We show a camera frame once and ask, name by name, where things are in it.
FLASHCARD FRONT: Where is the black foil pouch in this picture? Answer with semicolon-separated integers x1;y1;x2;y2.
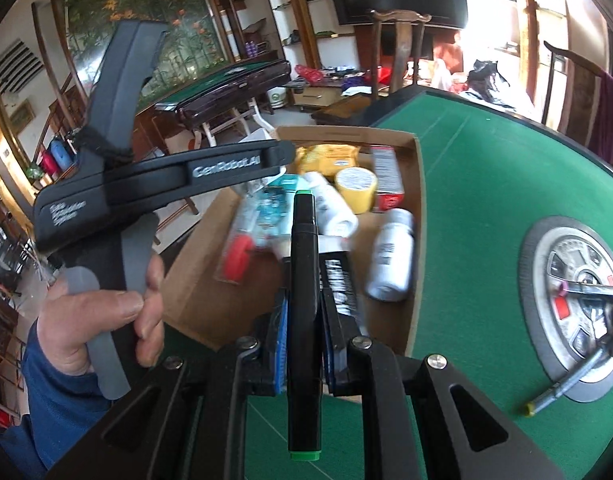
318;250;368;336

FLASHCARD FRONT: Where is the cardboard tray box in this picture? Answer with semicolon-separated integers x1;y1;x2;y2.
162;126;427;356

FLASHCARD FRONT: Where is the round table centre panel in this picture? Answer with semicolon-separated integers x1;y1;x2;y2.
518;216;613;382

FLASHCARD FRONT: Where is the teal cartoon tissue pack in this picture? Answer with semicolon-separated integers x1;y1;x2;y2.
252;174;300;249

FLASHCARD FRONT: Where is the purple cloth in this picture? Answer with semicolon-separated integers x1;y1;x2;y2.
588;73;613;166

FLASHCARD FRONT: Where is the wooden chair left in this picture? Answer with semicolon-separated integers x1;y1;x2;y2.
369;10;432;102

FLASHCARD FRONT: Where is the black marker green cap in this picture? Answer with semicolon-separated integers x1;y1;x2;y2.
287;190;321;462

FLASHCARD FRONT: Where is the person left hand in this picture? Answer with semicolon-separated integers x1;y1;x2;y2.
36;254;164;376

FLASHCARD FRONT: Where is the yellow round container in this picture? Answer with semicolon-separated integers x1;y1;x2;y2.
335;167;377;214

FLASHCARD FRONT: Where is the clear case red spool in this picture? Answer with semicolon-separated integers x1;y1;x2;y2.
215;195;260;284

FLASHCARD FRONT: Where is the wooden chair with cloth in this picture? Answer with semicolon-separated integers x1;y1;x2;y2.
541;41;605;148

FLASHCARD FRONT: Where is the black pen yellow tip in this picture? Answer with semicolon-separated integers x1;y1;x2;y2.
525;329;613;417

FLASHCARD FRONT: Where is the yellow snack packet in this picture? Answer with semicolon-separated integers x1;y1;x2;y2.
294;144;359;179

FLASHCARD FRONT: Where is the white pill bottle red label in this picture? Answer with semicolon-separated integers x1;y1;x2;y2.
365;208;415;302

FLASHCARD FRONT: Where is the flower wall painting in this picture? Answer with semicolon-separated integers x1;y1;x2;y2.
50;0;233;110

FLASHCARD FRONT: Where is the white bottle green label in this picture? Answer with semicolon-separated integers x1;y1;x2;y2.
303;171;358;238

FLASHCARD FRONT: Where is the grey red carton box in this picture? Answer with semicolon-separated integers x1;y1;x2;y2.
370;145;405;212

